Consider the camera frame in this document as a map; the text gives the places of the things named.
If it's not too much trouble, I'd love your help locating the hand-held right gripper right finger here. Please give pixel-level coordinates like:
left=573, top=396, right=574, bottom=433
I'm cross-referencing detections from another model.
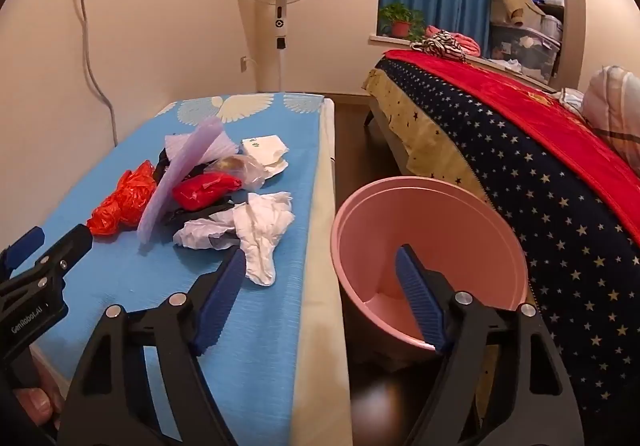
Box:
left=395, top=243, right=586, bottom=446

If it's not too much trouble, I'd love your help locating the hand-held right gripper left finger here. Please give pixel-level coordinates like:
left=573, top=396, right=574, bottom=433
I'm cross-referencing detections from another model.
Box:
left=60, top=248, right=248, bottom=446

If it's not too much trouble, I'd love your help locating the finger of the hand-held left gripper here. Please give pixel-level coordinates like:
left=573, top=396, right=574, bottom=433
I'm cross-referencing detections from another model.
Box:
left=0, top=226, right=46, bottom=278
left=27, top=224, right=95, bottom=279

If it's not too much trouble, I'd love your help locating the pink plastic bin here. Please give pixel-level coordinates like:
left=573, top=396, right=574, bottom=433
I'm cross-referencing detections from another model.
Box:
left=330, top=177, right=530, bottom=352

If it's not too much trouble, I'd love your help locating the white paper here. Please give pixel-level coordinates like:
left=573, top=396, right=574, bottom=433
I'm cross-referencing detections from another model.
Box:
left=172, top=218, right=236, bottom=251

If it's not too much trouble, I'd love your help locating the orange plastic bag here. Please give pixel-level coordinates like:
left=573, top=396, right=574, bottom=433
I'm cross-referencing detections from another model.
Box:
left=87, top=160, right=158, bottom=238

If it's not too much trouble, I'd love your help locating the red plastic bag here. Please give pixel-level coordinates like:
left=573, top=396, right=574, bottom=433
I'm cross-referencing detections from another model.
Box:
left=172, top=172, right=243, bottom=212

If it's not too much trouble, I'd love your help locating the purple foam sheet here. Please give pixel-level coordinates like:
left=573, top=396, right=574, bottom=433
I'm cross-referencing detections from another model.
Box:
left=137, top=118, right=226, bottom=244

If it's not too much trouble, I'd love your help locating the clear plastic bag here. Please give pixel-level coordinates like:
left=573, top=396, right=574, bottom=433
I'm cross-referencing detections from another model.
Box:
left=202, top=155, right=268, bottom=192

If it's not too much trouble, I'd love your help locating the white foam net wrap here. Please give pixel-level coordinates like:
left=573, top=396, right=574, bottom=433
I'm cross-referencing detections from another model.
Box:
left=164, top=133, right=237, bottom=167

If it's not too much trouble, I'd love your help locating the white tissue pack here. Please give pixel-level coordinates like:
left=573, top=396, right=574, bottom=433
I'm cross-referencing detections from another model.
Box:
left=241, top=135, right=291, bottom=177

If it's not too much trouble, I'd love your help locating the person's left hand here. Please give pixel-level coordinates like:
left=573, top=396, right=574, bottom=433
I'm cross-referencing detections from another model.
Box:
left=12, top=366, right=64, bottom=427

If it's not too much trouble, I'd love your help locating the blue wing-print table mat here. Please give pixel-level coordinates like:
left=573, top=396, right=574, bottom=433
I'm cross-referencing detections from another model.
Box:
left=0, top=93, right=328, bottom=446

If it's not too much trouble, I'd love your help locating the bed with starry blanket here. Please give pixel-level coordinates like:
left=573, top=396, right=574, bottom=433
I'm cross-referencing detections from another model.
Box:
left=372, top=56, right=640, bottom=427

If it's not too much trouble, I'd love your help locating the yellow star-print bed sheet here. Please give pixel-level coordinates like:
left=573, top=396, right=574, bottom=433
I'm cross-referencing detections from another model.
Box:
left=361, top=67, right=501, bottom=207

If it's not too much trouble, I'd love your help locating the red blanket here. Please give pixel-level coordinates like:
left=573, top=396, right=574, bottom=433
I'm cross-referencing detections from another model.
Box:
left=384, top=48, right=640, bottom=247

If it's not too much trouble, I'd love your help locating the white crumpled bedding cloth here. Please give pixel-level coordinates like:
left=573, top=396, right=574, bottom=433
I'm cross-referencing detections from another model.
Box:
left=557, top=87, right=588, bottom=114

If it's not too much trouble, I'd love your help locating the striped garment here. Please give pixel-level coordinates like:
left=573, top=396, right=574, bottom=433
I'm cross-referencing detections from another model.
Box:
left=410, top=31, right=468, bottom=64

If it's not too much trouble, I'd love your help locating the striped and pink clothes pile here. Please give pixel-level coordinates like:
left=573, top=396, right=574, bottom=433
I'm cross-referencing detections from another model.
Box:
left=425, top=25, right=482, bottom=57

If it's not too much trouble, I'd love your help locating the clear plastic storage box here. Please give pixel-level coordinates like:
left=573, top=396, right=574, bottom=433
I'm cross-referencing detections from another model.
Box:
left=489, top=21, right=563, bottom=82

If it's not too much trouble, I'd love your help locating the potted green plant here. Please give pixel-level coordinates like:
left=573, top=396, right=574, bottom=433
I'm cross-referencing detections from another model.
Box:
left=377, top=2, right=426, bottom=41

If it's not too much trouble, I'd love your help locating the plaid pillow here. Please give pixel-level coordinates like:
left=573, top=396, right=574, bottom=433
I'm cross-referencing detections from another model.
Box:
left=582, top=65, right=640, bottom=167

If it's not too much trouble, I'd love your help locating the translucent plastic tub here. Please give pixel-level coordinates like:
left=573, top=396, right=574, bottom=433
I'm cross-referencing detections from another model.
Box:
left=540, top=15, right=565, bottom=42

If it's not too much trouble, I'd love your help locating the beige coat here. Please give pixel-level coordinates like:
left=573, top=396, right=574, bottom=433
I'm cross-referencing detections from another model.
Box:
left=491, top=0, right=548, bottom=27

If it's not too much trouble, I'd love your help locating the grey wall cable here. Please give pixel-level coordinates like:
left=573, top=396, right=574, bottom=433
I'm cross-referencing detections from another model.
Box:
left=75, top=0, right=120, bottom=149

